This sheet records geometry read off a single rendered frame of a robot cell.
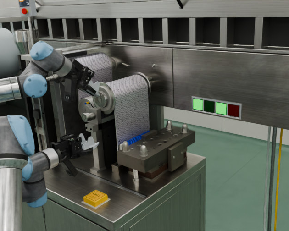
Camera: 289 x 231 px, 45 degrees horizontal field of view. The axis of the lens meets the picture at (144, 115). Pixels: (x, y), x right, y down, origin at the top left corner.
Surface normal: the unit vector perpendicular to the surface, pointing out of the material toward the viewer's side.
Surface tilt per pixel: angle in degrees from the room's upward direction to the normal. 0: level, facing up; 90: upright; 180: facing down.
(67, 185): 0
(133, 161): 90
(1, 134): 55
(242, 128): 90
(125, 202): 0
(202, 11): 90
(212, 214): 0
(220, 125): 90
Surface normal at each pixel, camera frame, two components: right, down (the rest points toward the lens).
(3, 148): 0.33, -0.33
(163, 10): -0.64, 0.27
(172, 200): 0.77, 0.17
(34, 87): 0.37, 0.28
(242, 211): -0.05, -0.95
